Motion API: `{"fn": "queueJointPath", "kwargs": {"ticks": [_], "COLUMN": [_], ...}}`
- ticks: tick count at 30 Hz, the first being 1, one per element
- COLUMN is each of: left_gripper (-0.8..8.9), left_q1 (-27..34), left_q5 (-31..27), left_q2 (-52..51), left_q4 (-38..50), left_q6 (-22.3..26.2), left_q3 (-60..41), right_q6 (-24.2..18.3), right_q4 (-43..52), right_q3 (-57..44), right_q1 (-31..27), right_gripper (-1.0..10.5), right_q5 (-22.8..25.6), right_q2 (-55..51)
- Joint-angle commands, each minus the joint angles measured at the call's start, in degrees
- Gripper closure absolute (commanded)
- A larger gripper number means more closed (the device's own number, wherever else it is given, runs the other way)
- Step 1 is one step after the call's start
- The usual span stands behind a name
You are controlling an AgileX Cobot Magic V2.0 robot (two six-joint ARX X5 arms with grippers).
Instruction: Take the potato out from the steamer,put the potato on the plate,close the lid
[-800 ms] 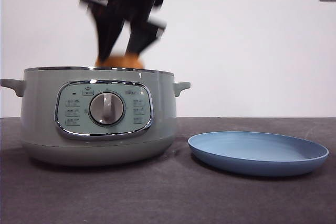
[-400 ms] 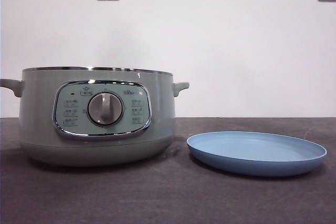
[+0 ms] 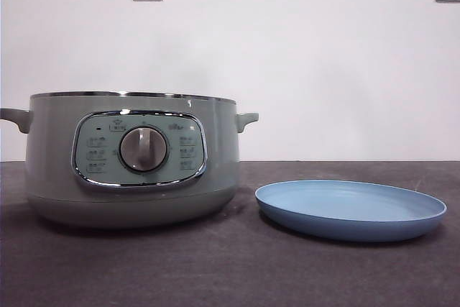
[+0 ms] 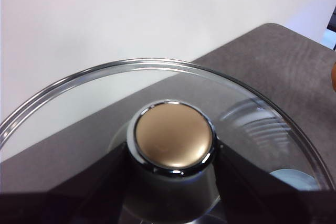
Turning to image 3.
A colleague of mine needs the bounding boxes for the blue round plate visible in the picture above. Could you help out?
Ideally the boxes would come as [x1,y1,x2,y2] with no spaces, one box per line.
[254,178,449,243]

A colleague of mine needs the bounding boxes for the pale green electric steamer pot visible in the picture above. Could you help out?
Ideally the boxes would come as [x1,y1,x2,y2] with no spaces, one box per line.
[0,91,260,230]

